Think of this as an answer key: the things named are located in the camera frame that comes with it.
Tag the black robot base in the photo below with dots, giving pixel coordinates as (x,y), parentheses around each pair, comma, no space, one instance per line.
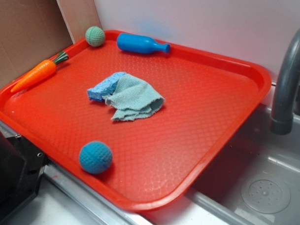
(21,169)

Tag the blue dimpled ball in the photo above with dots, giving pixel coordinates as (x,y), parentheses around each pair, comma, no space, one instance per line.
(95,157)

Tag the green dimpled ball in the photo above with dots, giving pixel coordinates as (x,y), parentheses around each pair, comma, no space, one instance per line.
(95,36)

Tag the red plastic tray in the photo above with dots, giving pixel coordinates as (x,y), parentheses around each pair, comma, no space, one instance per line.
(155,160)

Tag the light teal cloth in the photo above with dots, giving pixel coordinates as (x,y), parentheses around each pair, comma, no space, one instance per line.
(133,99)

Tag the blue sponge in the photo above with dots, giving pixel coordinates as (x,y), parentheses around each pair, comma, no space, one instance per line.
(104,88)

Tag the blue plastic bottle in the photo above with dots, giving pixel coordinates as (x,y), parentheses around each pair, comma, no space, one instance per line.
(140,44)

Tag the orange toy carrot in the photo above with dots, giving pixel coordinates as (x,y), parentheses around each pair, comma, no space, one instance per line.
(40,72)

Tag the grey plastic sink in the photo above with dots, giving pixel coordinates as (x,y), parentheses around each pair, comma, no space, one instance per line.
(254,180)

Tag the grey faucet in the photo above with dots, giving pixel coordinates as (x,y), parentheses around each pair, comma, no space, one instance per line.
(286,100)

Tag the brown cardboard panel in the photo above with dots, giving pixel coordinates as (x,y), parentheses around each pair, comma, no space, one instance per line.
(33,30)

